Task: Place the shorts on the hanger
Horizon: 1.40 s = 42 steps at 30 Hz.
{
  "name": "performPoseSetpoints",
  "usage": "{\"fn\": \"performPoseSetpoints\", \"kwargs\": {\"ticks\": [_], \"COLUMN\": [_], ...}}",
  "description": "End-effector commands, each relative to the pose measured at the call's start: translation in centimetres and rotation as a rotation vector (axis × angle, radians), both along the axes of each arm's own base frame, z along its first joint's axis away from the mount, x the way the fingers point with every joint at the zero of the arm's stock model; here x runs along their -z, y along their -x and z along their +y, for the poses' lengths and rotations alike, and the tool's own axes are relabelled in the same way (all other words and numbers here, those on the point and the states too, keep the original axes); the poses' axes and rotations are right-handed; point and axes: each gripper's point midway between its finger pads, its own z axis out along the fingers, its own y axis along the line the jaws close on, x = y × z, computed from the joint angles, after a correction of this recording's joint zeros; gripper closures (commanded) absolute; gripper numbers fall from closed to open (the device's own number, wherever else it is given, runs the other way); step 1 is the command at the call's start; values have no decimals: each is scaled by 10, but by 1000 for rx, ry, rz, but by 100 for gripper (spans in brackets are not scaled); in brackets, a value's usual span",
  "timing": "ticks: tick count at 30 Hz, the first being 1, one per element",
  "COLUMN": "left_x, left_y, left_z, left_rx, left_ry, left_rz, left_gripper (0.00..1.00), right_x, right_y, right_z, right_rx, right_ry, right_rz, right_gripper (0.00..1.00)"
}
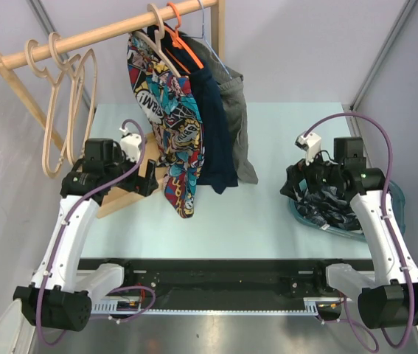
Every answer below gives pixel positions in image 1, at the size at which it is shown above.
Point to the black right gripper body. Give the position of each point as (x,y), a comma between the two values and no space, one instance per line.
(317,171)

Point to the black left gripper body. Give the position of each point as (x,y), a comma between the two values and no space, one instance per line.
(119,165)

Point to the dark leaf-print shorts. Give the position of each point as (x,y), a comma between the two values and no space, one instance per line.
(326,209)

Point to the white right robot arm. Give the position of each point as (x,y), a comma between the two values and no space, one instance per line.
(390,299)

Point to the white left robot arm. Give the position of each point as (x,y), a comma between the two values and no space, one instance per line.
(54,298)

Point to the navy blue shorts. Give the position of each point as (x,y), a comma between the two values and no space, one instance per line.
(218,170)

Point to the colourful comic-print shorts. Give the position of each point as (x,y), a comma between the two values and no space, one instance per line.
(172,112)

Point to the grey shorts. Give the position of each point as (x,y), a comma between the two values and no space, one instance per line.
(230,84)

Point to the beige hanger with comic shorts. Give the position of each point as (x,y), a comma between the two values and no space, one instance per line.
(156,44)

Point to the orange plastic hanger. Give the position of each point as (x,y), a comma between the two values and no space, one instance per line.
(177,40)

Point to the white plastic container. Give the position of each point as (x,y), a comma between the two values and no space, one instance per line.
(10,326)

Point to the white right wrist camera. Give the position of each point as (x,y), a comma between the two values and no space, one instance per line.
(311,145)

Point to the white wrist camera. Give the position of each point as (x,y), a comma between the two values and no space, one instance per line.
(131,144)
(311,145)

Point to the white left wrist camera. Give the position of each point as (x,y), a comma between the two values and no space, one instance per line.
(131,144)

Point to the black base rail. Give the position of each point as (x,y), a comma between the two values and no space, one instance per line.
(223,285)

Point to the light blue wire hanger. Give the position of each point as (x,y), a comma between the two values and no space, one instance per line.
(203,37)

